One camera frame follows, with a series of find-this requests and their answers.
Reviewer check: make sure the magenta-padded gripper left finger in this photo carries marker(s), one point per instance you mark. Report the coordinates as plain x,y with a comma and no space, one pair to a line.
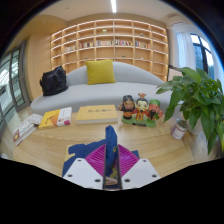
85,173

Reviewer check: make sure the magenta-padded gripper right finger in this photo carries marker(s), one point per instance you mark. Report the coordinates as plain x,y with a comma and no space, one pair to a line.
138,173

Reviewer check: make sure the blue printed towel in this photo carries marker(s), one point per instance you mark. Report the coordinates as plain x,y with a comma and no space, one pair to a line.
111,143

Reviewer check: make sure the small white and red can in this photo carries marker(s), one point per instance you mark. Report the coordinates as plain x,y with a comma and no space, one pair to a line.
179,130

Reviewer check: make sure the plain yellow book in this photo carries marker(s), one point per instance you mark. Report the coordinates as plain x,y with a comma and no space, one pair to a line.
96,114

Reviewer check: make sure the yellow and orange book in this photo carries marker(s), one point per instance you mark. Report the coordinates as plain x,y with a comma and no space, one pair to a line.
55,118

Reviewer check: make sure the three-figure colourful figurine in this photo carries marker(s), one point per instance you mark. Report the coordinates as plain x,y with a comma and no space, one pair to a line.
141,110

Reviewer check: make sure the light grey curved sofa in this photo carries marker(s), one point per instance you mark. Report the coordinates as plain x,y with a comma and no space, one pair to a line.
100,95

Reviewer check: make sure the green potted plant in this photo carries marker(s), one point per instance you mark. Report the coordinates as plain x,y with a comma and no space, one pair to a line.
196,96

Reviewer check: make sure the black bag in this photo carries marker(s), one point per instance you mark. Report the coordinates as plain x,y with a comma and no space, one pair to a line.
54,81

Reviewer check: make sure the yellow square cushion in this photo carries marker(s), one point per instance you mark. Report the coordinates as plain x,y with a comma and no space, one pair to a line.
100,72

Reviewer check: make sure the grey-framed glass door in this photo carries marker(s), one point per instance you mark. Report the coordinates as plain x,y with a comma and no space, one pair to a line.
13,80

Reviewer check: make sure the white curtain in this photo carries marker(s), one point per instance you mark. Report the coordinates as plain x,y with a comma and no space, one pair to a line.
185,50

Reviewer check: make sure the dark-framed window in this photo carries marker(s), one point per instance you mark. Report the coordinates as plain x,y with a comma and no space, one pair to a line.
203,55

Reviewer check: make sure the long ceiling light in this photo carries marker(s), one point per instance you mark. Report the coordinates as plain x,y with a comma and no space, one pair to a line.
113,6

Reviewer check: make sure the wooden wall shelf unit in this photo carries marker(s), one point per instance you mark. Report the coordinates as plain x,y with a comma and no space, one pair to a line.
110,43

